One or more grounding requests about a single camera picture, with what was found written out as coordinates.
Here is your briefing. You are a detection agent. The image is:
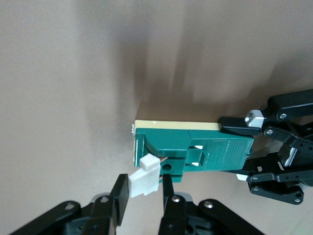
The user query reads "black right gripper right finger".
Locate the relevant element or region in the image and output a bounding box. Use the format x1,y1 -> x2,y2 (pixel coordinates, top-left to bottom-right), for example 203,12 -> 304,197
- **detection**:
158,174 -> 266,235

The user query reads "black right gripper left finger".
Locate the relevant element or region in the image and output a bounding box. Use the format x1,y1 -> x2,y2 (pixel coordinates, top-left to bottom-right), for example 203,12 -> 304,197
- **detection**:
9,173 -> 130,235

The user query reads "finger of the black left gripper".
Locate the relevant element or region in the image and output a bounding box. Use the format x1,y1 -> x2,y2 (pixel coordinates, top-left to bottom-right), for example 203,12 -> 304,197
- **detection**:
236,144 -> 313,206
218,89 -> 313,147

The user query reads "green load switch white handle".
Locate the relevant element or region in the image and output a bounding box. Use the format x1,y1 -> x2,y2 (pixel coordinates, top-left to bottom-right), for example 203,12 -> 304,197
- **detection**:
128,119 -> 254,198

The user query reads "brown paper table cover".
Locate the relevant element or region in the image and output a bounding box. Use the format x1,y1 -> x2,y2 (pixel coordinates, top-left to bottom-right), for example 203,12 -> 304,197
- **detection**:
0,0 -> 313,235

